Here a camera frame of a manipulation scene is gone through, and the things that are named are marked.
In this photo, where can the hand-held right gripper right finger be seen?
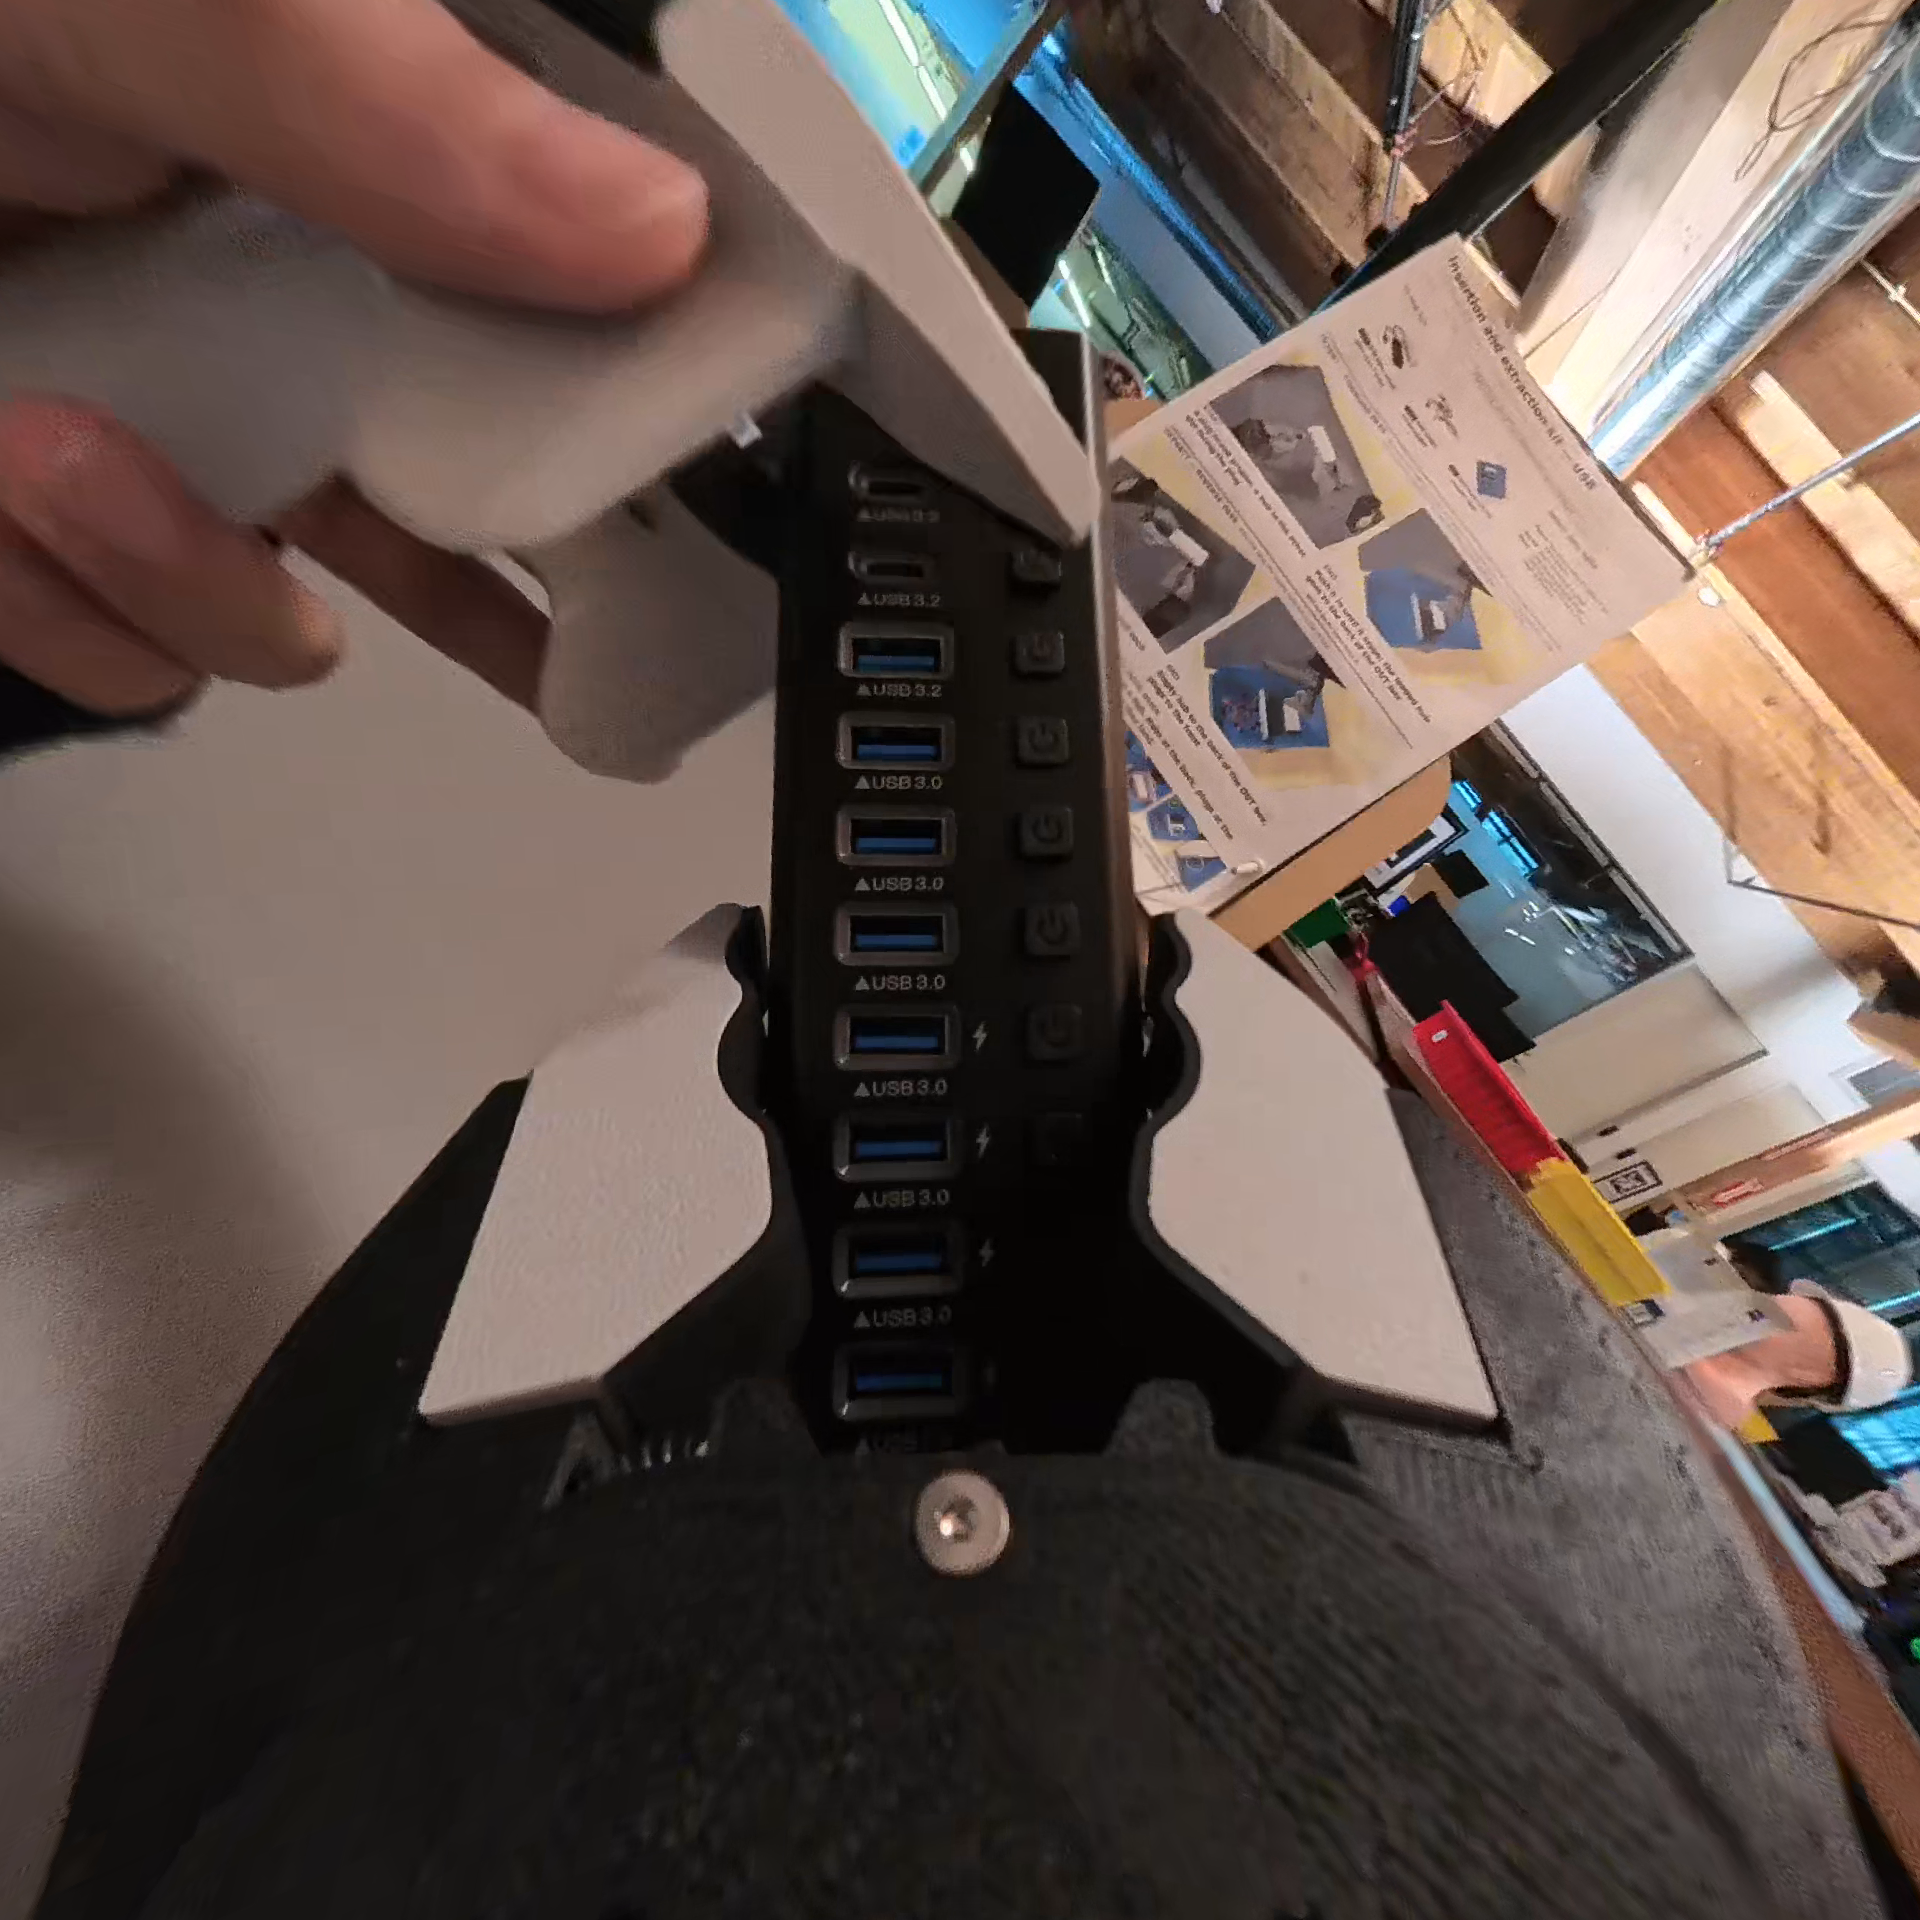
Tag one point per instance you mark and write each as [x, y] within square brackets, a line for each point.
[1305, 1214]

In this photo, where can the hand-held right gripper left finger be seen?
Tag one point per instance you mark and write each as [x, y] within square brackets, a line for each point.
[615, 1214]

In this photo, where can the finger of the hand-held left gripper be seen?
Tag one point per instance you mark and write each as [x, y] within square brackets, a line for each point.
[901, 255]

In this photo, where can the black multiport usb hub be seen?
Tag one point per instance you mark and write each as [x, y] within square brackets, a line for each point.
[974, 902]

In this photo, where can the person's left hand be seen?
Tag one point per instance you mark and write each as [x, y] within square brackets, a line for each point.
[376, 120]

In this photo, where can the black monitor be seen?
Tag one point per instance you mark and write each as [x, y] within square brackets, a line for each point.
[1448, 975]
[1027, 195]

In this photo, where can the red plastic bin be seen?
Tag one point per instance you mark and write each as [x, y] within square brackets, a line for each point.
[1483, 1088]

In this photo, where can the yellow plastic bin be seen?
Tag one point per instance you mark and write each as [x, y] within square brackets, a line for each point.
[1599, 1237]

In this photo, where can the green plastic bin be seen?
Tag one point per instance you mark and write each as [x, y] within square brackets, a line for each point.
[1320, 920]

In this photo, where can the black white printed tag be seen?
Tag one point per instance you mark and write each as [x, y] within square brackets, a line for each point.
[1624, 1184]

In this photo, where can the printed instruction sheet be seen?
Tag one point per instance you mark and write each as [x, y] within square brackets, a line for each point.
[1424, 524]

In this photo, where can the black ceiling pipe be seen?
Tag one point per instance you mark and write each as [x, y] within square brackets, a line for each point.
[1515, 150]

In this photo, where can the silver ventilation duct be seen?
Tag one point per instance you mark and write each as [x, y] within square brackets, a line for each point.
[1757, 255]

